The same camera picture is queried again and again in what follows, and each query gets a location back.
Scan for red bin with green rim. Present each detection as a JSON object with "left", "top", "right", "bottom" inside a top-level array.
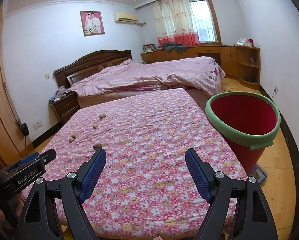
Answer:
[{"left": 205, "top": 92, "right": 281, "bottom": 178}]

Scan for light wooden wardrobe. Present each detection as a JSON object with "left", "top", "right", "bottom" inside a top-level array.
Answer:
[{"left": 0, "top": 5, "right": 27, "bottom": 180}]

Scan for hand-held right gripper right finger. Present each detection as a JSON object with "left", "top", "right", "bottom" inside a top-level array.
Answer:
[{"left": 185, "top": 149, "right": 277, "bottom": 240}]

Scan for dark wooden bed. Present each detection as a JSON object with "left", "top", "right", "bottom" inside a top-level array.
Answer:
[{"left": 53, "top": 49, "right": 225, "bottom": 109}]

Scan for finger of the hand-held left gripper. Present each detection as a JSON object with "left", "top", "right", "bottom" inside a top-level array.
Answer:
[
  {"left": 20, "top": 152, "right": 39, "bottom": 165},
  {"left": 38, "top": 149, "right": 57, "bottom": 167}
]

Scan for dark wooden nightstand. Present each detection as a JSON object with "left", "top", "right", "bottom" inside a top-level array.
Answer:
[{"left": 49, "top": 91, "right": 80, "bottom": 125}]

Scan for framed wedding photo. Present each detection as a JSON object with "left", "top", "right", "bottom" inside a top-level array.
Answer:
[{"left": 80, "top": 11, "right": 105, "bottom": 36}]

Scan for light wooden cabinet desk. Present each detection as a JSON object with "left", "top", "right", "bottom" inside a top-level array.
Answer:
[{"left": 140, "top": 45, "right": 261, "bottom": 88}]

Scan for wall air conditioner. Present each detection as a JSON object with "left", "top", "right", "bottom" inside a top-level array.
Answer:
[{"left": 114, "top": 12, "right": 139, "bottom": 23}]

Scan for pile of clothes on nightstand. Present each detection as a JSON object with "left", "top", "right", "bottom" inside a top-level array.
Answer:
[{"left": 55, "top": 86, "right": 71, "bottom": 99}]

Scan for black charger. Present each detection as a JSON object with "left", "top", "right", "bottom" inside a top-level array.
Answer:
[{"left": 18, "top": 121, "right": 30, "bottom": 135}]

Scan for floral curtain with red hem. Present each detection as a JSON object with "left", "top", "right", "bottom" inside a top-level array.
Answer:
[{"left": 151, "top": 0, "right": 200, "bottom": 47}]

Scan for flat printed box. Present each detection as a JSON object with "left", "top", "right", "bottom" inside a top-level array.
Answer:
[{"left": 249, "top": 164, "right": 267, "bottom": 187}]

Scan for bed with pink blanket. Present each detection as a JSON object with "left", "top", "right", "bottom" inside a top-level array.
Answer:
[{"left": 71, "top": 56, "right": 225, "bottom": 97}]

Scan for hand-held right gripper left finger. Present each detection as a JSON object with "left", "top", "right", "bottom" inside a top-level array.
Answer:
[{"left": 16, "top": 148, "right": 107, "bottom": 240}]

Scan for barred window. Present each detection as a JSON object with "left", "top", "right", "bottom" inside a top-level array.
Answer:
[{"left": 188, "top": 0, "right": 221, "bottom": 43}]

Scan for dark grey clothes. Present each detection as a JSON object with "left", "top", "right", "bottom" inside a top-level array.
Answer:
[{"left": 161, "top": 42, "right": 188, "bottom": 53}]

